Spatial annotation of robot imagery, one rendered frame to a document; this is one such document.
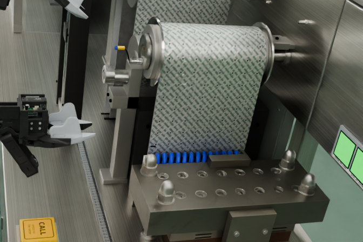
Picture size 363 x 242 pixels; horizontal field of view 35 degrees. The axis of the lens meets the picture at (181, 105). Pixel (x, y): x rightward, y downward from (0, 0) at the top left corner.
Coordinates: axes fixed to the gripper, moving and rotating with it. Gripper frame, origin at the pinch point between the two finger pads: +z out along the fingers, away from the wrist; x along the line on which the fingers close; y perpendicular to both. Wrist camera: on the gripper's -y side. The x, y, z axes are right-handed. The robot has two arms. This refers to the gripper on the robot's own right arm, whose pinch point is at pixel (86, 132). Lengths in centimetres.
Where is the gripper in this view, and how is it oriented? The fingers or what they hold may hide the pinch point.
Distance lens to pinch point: 121.1
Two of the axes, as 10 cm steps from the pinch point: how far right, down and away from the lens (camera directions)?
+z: 9.4, 0.0, 3.3
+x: -2.9, -4.8, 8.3
